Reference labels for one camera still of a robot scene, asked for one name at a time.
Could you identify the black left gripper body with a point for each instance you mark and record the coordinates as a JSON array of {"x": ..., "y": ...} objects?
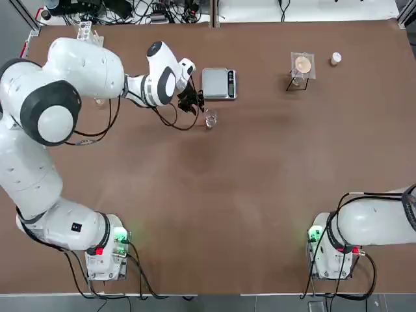
[{"x": 188, "y": 92}]

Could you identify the glass stirring rod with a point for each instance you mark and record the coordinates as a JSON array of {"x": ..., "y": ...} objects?
[{"x": 205, "y": 114}]

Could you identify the small glass beaker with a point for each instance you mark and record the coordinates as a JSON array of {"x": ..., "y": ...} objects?
[{"x": 211, "y": 122}]

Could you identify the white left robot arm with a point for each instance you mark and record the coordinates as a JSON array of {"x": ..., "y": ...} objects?
[{"x": 29, "y": 182}]

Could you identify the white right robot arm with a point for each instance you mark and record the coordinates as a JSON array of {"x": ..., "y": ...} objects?
[{"x": 364, "y": 224}]

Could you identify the silver digital balance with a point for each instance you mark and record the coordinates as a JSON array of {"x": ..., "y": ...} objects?
[{"x": 216, "y": 83}]

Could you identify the glass alcohol lamp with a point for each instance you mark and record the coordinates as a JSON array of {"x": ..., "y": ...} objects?
[{"x": 297, "y": 82}]

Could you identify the white test tube rack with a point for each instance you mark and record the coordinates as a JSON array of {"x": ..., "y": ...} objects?
[{"x": 85, "y": 29}]

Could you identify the small white bottle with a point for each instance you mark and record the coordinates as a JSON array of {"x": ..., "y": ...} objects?
[{"x": 336, "y": 58}]

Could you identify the aluminium frame post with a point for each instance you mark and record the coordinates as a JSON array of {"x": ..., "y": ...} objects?
[
  {"x": 31, "y": 19},
  {"x": 214, "y": 13}
]

